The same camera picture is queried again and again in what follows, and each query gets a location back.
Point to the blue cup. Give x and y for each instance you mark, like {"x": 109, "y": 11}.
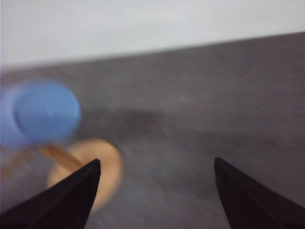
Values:
{"x": 36, "y": 111}

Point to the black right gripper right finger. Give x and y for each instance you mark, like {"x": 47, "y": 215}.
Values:
{"x": 249, "y": 205}

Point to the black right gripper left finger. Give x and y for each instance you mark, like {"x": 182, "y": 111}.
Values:
{"x": 66, "y": 204}

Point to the wooden mug tree stand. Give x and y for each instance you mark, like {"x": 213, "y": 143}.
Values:
{"x": 62, "y": 162}

